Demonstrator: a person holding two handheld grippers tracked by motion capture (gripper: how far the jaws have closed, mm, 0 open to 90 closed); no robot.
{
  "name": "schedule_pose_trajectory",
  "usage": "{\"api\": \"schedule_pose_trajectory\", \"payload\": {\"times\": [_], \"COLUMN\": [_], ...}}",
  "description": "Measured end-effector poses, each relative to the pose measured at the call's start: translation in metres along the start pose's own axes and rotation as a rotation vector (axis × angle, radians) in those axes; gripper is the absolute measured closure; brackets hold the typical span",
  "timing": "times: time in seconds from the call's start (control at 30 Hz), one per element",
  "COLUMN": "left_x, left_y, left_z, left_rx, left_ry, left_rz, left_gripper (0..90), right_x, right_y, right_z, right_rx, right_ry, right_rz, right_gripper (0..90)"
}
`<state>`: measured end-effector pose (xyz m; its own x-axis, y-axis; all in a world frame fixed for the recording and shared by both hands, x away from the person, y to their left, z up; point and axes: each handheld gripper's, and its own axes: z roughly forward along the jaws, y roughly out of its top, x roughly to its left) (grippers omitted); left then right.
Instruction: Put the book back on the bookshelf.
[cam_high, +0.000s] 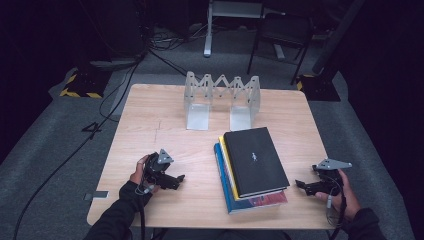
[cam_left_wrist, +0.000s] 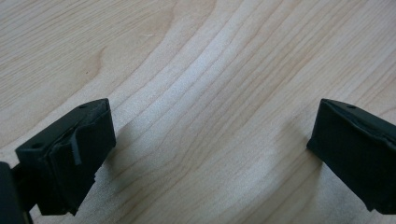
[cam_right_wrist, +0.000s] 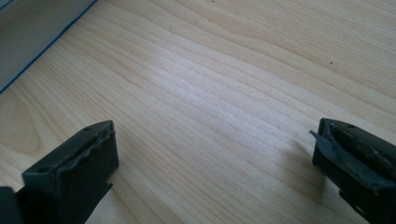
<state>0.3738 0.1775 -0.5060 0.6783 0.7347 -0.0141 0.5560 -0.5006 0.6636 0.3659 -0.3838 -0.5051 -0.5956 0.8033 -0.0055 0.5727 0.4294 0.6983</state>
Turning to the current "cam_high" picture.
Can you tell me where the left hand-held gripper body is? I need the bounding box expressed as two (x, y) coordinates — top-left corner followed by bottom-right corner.
(143, 148), (175, 188)

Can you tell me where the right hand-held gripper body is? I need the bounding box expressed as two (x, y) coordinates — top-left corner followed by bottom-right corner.
(312, 158), (353, 195)

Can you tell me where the blue book with landscape cover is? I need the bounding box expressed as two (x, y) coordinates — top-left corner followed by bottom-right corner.
(213, 142), (289, 215)

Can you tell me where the yellow book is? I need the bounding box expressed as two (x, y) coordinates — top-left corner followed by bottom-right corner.
(218, 134), (288, 202)

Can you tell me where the black hardcover book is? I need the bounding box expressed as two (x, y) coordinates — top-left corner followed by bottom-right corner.
(223, 126), (291, 200)

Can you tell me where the grey expandable book rack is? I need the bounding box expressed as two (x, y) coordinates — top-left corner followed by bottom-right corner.
(183, 70), (262, 132)

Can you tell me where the person's left hand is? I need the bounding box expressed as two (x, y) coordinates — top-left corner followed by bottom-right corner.
(129, 154), (162, 195)

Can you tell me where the person's right hand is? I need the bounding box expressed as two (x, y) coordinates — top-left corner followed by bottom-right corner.
(314, 169), (363, 223)

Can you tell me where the small grey floor plate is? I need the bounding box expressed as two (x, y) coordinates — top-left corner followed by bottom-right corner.
(83, 190), (110, 202)

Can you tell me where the person's dark clothed body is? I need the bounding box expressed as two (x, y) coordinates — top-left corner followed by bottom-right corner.
(151, 228), (293, 240)

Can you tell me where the black yellow striped stand base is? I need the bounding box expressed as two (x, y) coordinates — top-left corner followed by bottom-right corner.
(59, 64), (113, 100)

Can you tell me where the grey slanted stand pole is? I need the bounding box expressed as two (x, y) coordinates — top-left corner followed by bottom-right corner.
(311, 0), (366, 76)

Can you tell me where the large black equipment box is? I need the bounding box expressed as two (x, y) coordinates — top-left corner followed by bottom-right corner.
(78, 0), (148, 69)

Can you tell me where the black chair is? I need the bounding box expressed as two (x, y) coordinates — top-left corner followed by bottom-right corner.
(246, 12), (316, 86)

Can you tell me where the right hand-held gripper cable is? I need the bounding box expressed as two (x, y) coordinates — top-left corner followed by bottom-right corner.
(323, 173), (348, 240)

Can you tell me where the hand-held gripper cable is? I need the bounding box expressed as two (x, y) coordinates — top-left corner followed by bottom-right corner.
(134, 183), (156, 240)
(323, 173), (348, 240)

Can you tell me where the left hand-held gripper cable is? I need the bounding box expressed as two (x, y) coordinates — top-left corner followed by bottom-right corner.
(134, 183), (156, 240)

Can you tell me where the looped black floor cable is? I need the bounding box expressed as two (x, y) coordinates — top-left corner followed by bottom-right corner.
(99, 63), (139, 124)

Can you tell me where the long black floor cable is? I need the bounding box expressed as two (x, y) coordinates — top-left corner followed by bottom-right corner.
(12, 49), (149, 240)

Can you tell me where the tangle of floor cables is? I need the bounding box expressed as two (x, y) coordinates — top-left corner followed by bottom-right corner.
(146, 22), (209, 78)

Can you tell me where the white desk frame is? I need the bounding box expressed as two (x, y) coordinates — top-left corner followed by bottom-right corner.
(203, 0), (288, 62)

